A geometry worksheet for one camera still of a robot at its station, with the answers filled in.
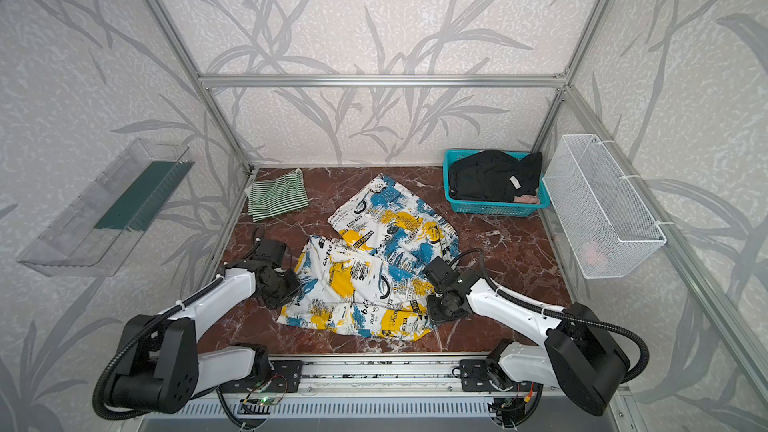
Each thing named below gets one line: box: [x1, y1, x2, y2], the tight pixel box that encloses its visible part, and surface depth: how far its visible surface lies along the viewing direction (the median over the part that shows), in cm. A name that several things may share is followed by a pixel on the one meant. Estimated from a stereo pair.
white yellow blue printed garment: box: [277, 174, 460, 341], surface depth 93 cm
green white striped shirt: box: [245, 168, 309, 223], surface depth 110 cm
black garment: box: [448, 150, 543, 203], surface depth 107 cm
